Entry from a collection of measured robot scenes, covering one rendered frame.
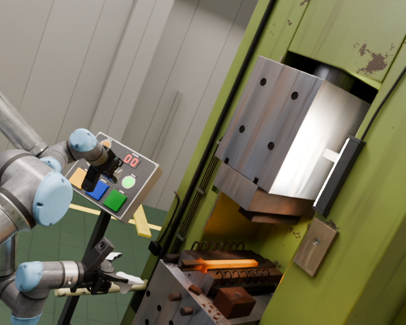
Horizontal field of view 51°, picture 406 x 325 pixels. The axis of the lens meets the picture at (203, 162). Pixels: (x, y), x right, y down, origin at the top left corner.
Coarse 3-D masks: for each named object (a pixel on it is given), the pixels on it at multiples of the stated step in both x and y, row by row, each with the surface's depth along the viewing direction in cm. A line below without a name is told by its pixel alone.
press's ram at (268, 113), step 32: (256, 64) 151; (256, 96) 148; (288, 96) 139; (320, 96) 133; (352, 96) 143; (256, 128) 146; (288, 128) 137; (320, 128) 140; (352, 128) 152; (224, 160) 155; (256, 160) 144; (288, 160) 137; (320, 160) 148; (288, 192) 145
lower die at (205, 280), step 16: (192, 256) 161; (208, 256) 166; (224, 256) 172; (240, 256) 179; (256, 256) 186; (192, 272) 159; (208, 272) 153; (256, 272) 170; (272, 272) 176; (208, 288) 152
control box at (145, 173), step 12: (120, 144) 186; (120, 156) 184; (132, 156) 182; (72, 168) 185; (84, 168) 184; (120, 168) 181; (132, 168) 180; (144, 168) 179; (156, 168) 179; (108, 180) 180; (120, 180) 179; (144, 180) 177; (156, 180) 183; (84, 192) 179; (108, 192) 177; (120, 192) 177; (132, 192) 176; (144, 192) 179; (96, 204) 176; (132, 204) 175; (120, 216) 172; (132, 216) 180
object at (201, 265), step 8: (184, 264) 148; (192, 264) 150; (200, 264) 152; (208, 264) 155; (216, 264) 158; (224, 264) 161; (232, 264) 164; (240, 264) 168; (248, 264) 171; (256, 264) 175
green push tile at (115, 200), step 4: (112, 192) 176; (116, 192) 176; (108, 196) 176; (112, 196) 176; (116, 196) 175; (120, 196) 175; (124, 196) 175; (108, 200) 175; (112, 200) 175; (116, 200) 175; (120, 200) 174; (124, 200) 174; (104, 204) 175; (108, 204) 174; (112, 204) 174; (116, 204) 174; (120, 204) 174; (112, 208) 173; (116, 208) 173; (116, 212) 173
